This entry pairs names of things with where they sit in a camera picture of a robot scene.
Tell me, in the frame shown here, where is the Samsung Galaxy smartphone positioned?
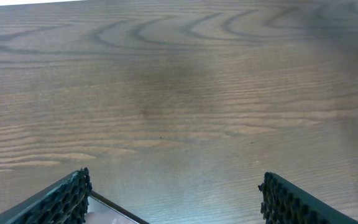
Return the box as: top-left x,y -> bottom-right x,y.
85,191 -> 149,224

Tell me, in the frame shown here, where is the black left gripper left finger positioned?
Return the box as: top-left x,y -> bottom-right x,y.
0,167 -> 92,224

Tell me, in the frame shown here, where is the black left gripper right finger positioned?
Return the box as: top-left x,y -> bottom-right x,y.
258,172 -> 358,224

